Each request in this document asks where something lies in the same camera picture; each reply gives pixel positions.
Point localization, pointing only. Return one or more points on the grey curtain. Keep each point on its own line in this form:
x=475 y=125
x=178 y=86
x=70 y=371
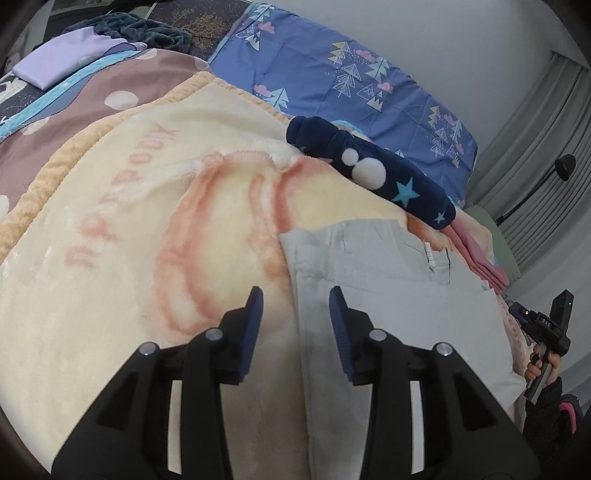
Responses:
x=534 y=177

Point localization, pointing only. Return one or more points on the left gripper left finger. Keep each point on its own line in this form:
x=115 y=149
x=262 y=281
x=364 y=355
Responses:
x=240 y=328

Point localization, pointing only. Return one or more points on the brown dotted bedsheet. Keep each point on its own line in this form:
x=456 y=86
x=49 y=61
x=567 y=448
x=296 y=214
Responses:
x=131 y=82

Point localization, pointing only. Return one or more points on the navy star plush garment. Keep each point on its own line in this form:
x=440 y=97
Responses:
x=374 y=168

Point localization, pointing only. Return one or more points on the dark teal fuzzy blanket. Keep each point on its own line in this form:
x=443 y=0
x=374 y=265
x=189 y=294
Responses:
x=120 y=25

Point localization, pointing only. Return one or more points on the grey t-shirt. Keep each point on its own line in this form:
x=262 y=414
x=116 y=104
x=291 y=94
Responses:
x=419 y=295

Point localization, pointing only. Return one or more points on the folded pink clothes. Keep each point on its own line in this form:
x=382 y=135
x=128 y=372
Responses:
x=474 y=257

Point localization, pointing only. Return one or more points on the black floor lamp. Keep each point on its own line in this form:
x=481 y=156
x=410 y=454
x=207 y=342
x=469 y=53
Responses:
x=562 y=169

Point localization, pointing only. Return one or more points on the blue tree-pattern pillow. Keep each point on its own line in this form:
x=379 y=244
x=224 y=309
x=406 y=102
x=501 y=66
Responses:
x=302 y=68

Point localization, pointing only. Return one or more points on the cream peach fleece blanket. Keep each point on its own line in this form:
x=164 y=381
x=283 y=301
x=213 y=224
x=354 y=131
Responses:
x=147 y=226

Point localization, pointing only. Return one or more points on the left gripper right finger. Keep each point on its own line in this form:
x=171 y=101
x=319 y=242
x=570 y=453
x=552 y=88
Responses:
x=351 y=328

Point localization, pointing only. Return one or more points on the person's right hand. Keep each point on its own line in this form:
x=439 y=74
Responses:
x=534 y=369

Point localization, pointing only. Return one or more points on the folded lavender cloth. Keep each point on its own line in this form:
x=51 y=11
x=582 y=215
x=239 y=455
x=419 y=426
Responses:
x=65 y=54

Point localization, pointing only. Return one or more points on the green cushion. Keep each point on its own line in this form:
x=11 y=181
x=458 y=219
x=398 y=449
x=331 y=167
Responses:
x=502 y=252

